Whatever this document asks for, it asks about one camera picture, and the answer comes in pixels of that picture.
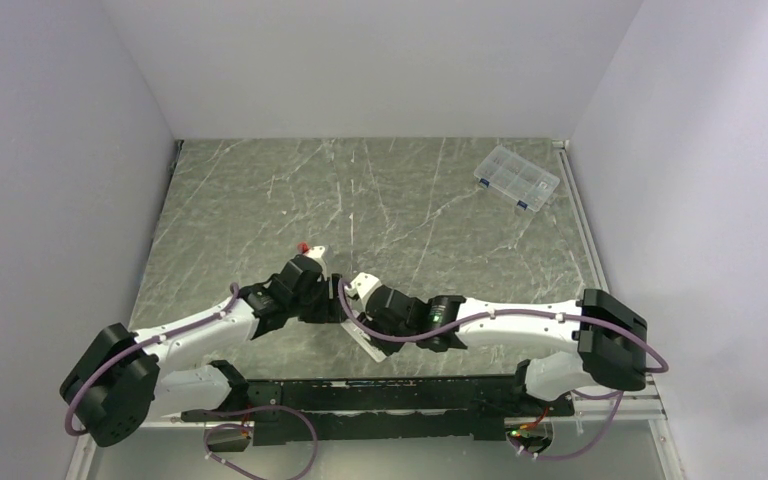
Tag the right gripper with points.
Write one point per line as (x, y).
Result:
(388, 346)

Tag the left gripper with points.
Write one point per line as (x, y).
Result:
(331, 309)

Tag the white remote control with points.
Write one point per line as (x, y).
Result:
(365, 343)

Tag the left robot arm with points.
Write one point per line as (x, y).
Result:
(125, 377)

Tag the clear plastic organizer box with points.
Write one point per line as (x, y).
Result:
(520, 181)

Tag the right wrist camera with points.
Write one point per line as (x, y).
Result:
(361, 288)

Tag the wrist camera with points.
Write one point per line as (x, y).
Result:
(320, 254)
(361, 288)

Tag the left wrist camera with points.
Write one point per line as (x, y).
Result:
(320, 254)

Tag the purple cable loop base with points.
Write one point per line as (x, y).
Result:
(233, 427)

